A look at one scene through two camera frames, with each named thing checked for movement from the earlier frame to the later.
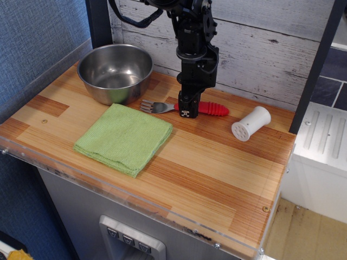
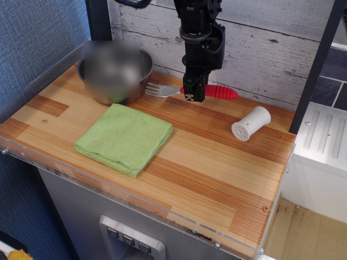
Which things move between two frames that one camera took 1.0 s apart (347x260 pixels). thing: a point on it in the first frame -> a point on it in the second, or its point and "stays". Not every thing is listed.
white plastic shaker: (261, 116) stays
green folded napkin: (124, 138) stays
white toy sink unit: (315, 178) stays
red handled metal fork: (153, 107) -> (213, 92)
